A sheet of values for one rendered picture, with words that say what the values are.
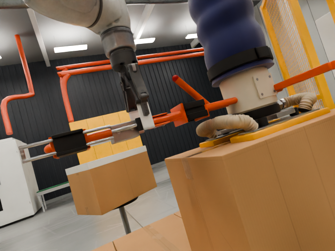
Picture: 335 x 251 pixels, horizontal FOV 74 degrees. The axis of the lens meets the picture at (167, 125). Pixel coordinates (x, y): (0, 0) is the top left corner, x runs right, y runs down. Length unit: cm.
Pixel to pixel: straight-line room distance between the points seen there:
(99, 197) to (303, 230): 142
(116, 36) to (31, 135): 1082
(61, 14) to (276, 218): 66
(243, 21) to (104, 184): 145
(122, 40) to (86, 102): 1092
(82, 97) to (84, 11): 1102
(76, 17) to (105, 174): 139
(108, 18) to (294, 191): 63
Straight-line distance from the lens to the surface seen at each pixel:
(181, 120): 66
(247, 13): 85
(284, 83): 79
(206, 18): 83
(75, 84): 1175
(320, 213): 70
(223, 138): 80
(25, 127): 1150
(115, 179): 188
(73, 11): 60
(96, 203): 182
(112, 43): 64
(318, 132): 71
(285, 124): 72
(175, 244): 115
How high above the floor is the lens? 101
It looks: 3 degrees up
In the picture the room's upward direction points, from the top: 17 degrees counter-clockwise
